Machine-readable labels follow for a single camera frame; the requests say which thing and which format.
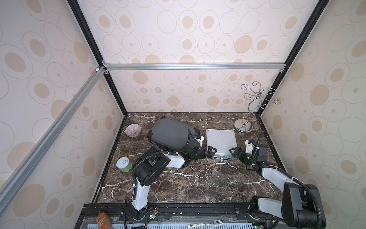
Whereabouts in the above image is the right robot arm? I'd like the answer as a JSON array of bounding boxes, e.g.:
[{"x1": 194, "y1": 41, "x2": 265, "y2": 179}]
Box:
[{"x1": 229, "y1": 140, "x2": 327, "y2": 229}]

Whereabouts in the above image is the chrome hook stand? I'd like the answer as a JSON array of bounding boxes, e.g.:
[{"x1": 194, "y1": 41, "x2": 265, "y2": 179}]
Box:
[{"x1": 234, "y1": 81, "x2": 281, "y2": 134}]

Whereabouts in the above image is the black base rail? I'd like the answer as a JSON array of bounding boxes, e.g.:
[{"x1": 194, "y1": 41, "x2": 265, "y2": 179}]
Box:
[{"x1": 75, "y1": 203, "x2": 278, "y2": 229}]

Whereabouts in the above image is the metal fork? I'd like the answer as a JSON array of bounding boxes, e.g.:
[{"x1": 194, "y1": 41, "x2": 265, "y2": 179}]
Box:
[{"x1": 187, "y1": 219, "x2": 224, "y2": 229}]

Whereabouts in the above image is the silver aluminium poker case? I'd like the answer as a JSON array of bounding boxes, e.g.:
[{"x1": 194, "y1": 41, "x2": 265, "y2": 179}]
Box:
[{"x1": 206, "y1": 129, "x2": 237, "y2": 165}]

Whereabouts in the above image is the horizontal aluminium rail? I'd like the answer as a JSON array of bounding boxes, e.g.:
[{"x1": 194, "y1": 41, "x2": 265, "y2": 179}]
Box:
[{"x1": 104, "y1": 62, "x2": 286, "y2": 73}]

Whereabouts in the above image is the diagonal aluminium rail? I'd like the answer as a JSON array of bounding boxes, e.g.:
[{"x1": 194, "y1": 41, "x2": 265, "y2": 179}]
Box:
[{"x1": 1, "y1": 66, "x2": 106, "y2": 214}]

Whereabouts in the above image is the dark grey poker case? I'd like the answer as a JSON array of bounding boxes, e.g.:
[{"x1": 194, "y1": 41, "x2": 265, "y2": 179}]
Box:
[{"x1": 147, "y1": 116, "x2": 200, "y2": 151}]

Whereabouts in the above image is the brown bottle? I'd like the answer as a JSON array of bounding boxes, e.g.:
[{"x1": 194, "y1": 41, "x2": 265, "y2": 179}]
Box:
[{"x1": 96, "y1": 211, "x2": 112, "y2": 229}]

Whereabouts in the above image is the pink ribbed bowl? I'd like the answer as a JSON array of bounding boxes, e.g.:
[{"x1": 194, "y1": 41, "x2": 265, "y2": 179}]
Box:
[{"x1": 125, "y1": 124, "x2": 142, "y2": 138}]

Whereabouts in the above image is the white lidded green can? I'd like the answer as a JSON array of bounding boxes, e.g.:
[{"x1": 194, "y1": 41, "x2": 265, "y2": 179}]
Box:
[{"x1": 116, "y1": 157, "x2": 132, "y2": 173}]

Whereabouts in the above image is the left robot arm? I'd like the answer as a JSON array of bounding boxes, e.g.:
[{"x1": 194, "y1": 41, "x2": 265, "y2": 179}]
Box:
[{"x1": 131, "y1": 134, "x2": 217, "y2": 211}]

